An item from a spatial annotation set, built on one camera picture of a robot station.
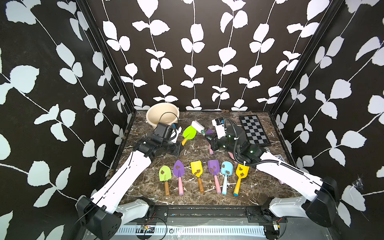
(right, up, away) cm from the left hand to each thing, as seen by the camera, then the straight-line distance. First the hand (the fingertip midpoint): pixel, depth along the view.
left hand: (181, 144), depth 75 cm
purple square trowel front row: (+18, -15, +15) cm, 28 cm away
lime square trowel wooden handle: (-11, -20, +13) cm, 26 cm away
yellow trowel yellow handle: (+35, -18, +13) cm, 41 cm away
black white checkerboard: (+50, +5, +29) cm, 58 cm away
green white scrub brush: (+9, +9, +4) cm, 13 cm away
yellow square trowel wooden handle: (+8, -17, +13) cm, 23 cm away
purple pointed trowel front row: (-3, -18, +13) cm, 22 cm away
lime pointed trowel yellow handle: (+4, +6, +7) cm, 10 cm away
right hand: (+11, +6, -3) cm, 13 cm away
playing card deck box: (+61, -11, +19) cm, 65 cm away
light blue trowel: (+26, -16, +15) cm, 35 cm away
